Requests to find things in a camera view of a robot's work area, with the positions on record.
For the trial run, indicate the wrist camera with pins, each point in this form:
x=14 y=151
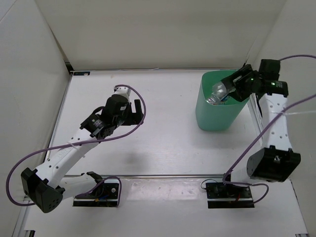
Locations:
x=269 y=69
x=122 y=91

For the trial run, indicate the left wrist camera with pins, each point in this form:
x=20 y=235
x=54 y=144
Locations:
x=122 y=91

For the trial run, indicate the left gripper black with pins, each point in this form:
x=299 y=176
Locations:
x=134 y=119

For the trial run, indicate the clear bottle blue white label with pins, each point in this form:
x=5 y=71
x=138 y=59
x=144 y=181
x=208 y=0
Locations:
x=213 y=100

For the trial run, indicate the green plastic bin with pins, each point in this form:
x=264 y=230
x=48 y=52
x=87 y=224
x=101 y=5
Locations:
x=215 y=117

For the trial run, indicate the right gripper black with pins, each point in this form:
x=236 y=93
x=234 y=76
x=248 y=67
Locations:
x=245 y=71

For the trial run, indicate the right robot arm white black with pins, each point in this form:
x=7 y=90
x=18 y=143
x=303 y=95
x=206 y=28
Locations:
x=276 y=160

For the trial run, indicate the clear bottle black label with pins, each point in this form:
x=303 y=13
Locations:
x=220 y=90

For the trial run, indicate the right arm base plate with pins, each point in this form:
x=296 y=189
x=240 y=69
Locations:
x=224 y=196

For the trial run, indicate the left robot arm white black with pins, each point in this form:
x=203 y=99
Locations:
x=46 y=184

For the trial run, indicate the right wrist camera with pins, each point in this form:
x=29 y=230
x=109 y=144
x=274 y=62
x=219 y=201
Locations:
x=269 y=69

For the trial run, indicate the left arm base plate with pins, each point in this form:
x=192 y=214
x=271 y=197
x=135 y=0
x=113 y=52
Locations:
x=106 y=195

